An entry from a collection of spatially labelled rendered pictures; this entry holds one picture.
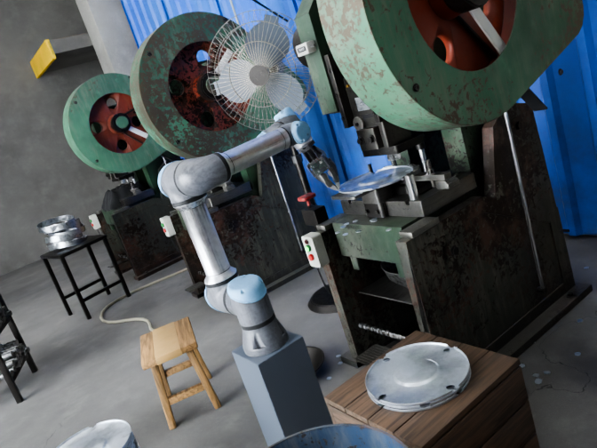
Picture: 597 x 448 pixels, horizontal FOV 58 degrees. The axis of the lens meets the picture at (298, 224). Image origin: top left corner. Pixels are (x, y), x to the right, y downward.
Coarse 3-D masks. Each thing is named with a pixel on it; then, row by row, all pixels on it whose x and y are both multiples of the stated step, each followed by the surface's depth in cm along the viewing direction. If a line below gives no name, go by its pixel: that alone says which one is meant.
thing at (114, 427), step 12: (108, 420) 184; (120, 420) 182; (84, 432) 182; (96, 432) 180; (108, 432) 178; (120, 432) 175; (60, 444) 179; (72, 444) 177; (84, 444) 174; (96, 444) 171; (108, 444) 170; (120, 444) 168
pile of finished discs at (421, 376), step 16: (400, 352) 162; (416, 352) 159; (432, 352) 156; (448, 352) 154; (384, 368) 156; (400, 368) 153; (416, 368) 150; (432, 368) 148; (448, 368) 146; (464, 368) 144; (368, 384) 151; (384, 384) 149; (400, 384) 146; (416, 384) 144; (432, 384) 142; (448, 384) 140; (464, 384) 139; (384, 400) 142; (400, 400) 140; (416, 400) 138; (432, 400) 135; (448, 400) 136
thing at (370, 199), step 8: (368, 192) 192; (376, 192) 197; (384, 192) 199; (368, 200) 202; (376, 200) 199; (384, 200) 199; (368, 208) 204; (376, 208) 200; (384, 208) 199; (368, 216) 206; (376, 216) 202; (384, 216) 199
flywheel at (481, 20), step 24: (408, 0) 154; (432, 0) 158; (456, 0) 153; (480, 0) 154; (504, 0) 178; (432, 24) 160; (456, 24) 166; (480, 24) 164; (504, 24) 178; (432, 48) 160; (456, 48) 166; (480, 48) 173; (504, 48) 171
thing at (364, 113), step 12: (348, 84) 200; (348, 96) 202; (360, 108) 200; (360, 120) 201; (372, 120) 197; (360, 132) 201; (372, 132) 195; (384, 132) 195; (396, 132) 198; (408, 132) 201; (360, 144) 203; (372, 144) 198; (384, 144) 197
